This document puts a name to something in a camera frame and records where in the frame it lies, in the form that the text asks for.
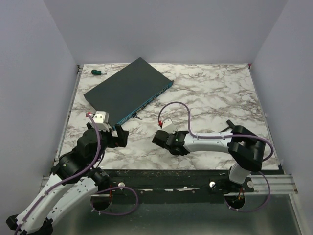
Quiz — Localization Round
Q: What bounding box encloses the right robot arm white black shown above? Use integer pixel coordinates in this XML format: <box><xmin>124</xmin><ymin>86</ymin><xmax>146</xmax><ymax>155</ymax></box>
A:
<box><xmin>152</xmin><ymin>126</ymin><xmax>265</xmax><ymax>192</ymax></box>

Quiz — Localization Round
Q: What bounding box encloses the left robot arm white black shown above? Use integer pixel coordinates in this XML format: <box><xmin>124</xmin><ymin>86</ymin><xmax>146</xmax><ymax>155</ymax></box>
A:
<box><xmin>6</xmin><ymin>122</ymin><xmax>129</xmax><ymax>235</ymax></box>

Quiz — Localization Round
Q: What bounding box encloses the black rectangular bar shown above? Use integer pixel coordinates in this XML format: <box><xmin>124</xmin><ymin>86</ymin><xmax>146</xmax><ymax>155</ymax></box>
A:
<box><xmin>222</xmin><ymin>120</ymin><xmax>235</xmax><ymax>132</ymax></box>

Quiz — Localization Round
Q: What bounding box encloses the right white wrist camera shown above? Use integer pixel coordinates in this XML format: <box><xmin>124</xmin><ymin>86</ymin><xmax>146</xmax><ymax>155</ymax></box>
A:
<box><xmin>162</xmin><ymin>118</ymin><xmax>177</xmax><ymax>134</ymax></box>

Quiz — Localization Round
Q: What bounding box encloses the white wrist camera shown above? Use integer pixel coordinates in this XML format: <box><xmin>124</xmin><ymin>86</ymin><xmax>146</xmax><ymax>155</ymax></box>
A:
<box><xmin>162</xmin><ymin>118</ymin><xmax>177</xmax><ymax>134</ymax></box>
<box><xmin>92</xmin><ymin>111</ymin><xmax>111</xmax><ymax>132</ymax></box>

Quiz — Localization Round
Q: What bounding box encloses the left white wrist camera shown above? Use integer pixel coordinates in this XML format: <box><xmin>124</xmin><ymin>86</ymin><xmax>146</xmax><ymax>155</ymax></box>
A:
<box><xmin>92</xmin><ymin>111</ymin><xmax>111</xmax><ymax>132</ymax></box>

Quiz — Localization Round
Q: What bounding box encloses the dark network switch blue front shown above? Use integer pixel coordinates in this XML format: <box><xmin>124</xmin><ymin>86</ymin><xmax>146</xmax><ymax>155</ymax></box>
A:
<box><xmin>84</xmin><ymin>58</ymin><xmax>174</xmax><ymax>127</ymax></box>

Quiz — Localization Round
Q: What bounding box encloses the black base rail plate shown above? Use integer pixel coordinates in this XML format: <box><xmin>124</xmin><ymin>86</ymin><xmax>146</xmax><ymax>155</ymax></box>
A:
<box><xmin>50</xmin><ymin>168</ymin><xmax>286</xmax><ymax>204</ymax></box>

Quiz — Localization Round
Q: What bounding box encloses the green handled screwdriver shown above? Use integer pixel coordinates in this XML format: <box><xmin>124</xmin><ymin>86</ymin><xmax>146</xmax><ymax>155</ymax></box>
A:
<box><xmin>91</xmin><ymin>69</ymin><xmax>107</xmax><ymax>76</ymax></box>

